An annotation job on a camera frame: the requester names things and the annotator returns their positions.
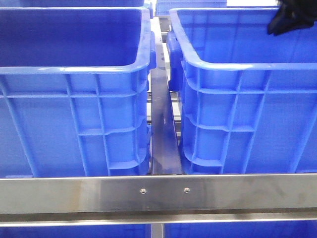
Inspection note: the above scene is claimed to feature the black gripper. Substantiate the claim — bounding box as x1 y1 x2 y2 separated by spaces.
267 0 317 36

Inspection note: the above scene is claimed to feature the large blue crate right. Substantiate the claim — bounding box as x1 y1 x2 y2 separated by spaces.
167 8 317 175

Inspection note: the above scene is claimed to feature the large blue crate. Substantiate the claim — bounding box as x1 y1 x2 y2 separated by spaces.
0 7 156 179
167 8 317 175

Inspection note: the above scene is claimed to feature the blue crate back right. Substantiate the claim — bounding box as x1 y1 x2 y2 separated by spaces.
155 0 227 16

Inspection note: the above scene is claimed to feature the steel centre divider bar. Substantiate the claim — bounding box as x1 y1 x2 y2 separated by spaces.
151 36 182 175

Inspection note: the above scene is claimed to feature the blue crate lower right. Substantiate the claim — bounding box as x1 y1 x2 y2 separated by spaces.
164 221 317 238

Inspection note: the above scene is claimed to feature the large blue crate left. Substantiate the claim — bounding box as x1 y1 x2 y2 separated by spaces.
0 7 156 179

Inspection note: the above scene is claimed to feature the blue crate lower left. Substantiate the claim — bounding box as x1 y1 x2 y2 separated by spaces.
0 224 151 238

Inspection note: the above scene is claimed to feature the blue crate back left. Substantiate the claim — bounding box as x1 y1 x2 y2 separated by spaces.
11 0 154 18

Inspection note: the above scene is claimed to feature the steel front rail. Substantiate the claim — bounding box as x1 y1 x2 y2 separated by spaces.
0 174 317 227

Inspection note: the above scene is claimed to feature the right rail screw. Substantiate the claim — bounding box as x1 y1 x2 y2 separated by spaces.
183 187 190 194

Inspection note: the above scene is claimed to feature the rail screw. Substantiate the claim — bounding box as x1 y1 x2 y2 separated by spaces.
183 187 190 194
139 188 147 194

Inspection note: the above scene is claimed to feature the left rail screw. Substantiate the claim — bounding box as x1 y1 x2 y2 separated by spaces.
139 188 147 194

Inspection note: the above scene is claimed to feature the steel lower centre post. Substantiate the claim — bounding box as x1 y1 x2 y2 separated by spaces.
151 223 164 238

